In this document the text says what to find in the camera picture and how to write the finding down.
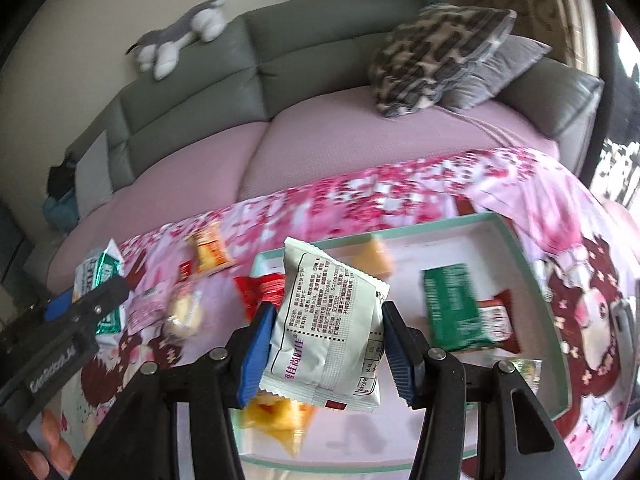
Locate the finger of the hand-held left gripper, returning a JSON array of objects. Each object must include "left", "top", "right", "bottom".
[
  {"left": 30, "top": 292, "right": 76, "bottom": 325},
  {"left": 72, "top": 276, "right": 132, "bottom": 335}
]

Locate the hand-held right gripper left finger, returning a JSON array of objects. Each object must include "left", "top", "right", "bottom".
[{"left": 67, "top": 301, "right": 278, "bottom": 480}]

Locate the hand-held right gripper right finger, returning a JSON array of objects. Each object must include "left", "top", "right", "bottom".
[{"left": 381, "top": 301, "right": 583, "bottom": 480}]

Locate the yellow snack packet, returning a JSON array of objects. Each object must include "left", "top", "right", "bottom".
[{"left": 235, "top": 390, "right": 318, "bottom": 458}]

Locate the dark green snack packet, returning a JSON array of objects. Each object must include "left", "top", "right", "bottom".
[{"left": 421, "top": 262, "right": 501, "bottom": 353}]

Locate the pale orange snack packet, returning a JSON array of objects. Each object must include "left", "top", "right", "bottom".
[{"left": 350, "top": 237, "right": 396, "bottom": 278}]

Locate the teal-rimmed white tray box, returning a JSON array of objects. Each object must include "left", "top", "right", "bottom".
[{"left": 237, "top": 211, "right": 573, "bottom": 476}]

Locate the person's left hand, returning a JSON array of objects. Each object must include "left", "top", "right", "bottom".
[{"left": 17, "top": 407, "right": 78, "bottom": 480}]

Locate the green and white snack packet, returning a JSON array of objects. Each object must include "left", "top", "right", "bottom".
[{"left": 72, "top": 239, "right": 128, "bottom": 348}]

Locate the pink snack packet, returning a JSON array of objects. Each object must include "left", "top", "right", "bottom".
[{"left": 122, "top": 280, "right": 173, "bottom": 333}]

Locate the bright red snack packet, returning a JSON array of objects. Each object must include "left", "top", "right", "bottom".
[{"left": 234, "top": 272, "right": 288, "bottom": 323}]

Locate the dark cabinet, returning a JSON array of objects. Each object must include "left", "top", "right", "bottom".
[{"left": 0, "top": 200, "right": 36, "bottom": 301}]

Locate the clear bun packet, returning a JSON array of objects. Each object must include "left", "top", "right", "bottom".
[{"left": 165, "top": 277, "right": 206, "bottom": 343}]

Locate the teal cloth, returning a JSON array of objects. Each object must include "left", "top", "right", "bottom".
[{"left": 42, "top": 192, "right": 81, "bottom": 231}]

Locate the dark red snack packet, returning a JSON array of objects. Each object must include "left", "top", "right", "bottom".
[{"left": 475, "top": 289, "right": 521, "bottom": 356}]

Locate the black cloth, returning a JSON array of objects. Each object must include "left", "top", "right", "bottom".
[{"left": 47, "top": 157, "right": 78, "bottom": 196}]

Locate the pink printed blanket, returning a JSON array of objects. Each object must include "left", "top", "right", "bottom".
[{"left": 25, "top": 145, "right": 640, "bottom": 480}]

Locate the black patterned pillow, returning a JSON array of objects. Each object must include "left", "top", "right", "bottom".
[{"left": 367, "top": 4, "right": 518, "bottom": 118}]

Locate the grey and white plush dog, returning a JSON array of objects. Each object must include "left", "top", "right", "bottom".
[{"left": 125, "top": 0, "right": 233, "bottom": 82}]

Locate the grey pillow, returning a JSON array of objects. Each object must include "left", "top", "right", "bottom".
[{"left": 440, "top": 35, "right": 553, "bottom": 113}]

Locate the patterned curtain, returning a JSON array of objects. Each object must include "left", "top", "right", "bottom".
[{"left": 445, "top": 0, "right": 601, "bottom": 81}]

